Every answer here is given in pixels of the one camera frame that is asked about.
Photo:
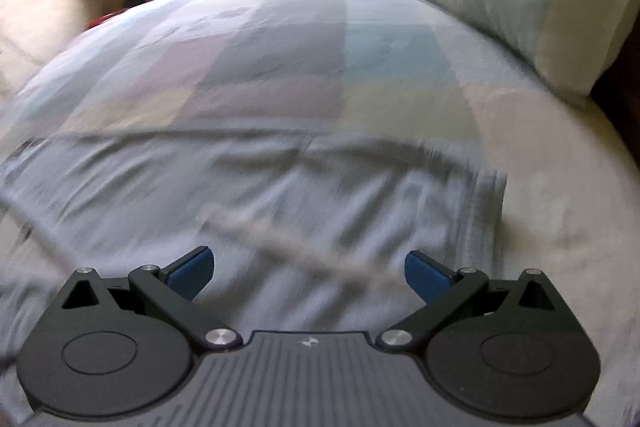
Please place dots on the pale green printed pillow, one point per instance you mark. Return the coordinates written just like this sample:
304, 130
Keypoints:
525, 7

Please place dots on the red object on floor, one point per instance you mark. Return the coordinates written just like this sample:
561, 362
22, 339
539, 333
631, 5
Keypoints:
105, 18

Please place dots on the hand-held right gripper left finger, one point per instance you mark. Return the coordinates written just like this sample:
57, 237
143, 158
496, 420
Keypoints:
192, 274

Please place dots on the wooden headboard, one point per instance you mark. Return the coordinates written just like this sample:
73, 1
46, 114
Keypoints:
620, 97

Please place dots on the bed with patchwork floral sheet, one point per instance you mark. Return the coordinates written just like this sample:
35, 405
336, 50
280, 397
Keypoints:
300, 57

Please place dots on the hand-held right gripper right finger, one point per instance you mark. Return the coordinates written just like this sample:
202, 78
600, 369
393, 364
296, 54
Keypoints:
425, 274

